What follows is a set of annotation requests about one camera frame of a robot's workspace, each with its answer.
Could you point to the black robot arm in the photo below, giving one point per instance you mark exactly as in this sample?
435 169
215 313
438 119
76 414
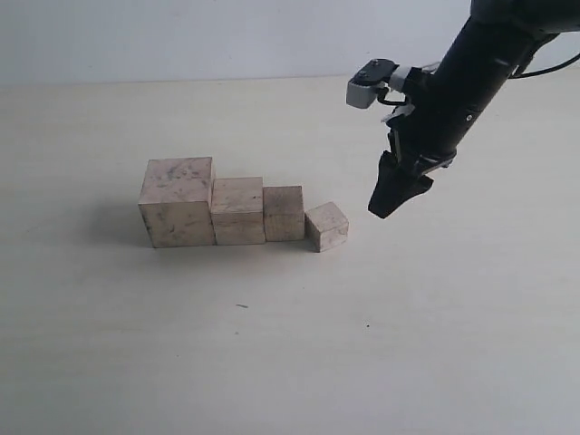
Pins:
496 44

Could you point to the third largest wooden cube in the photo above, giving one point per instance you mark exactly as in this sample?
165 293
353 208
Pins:
284 213

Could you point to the smallest wooden cube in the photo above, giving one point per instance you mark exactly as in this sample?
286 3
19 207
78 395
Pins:
326 226

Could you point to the second largest wooden cube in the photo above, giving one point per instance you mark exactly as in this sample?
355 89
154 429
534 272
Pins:
237 211

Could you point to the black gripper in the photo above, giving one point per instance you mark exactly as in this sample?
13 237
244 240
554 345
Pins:
439 109

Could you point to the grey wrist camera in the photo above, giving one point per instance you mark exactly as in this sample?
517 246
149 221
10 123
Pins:
374 82

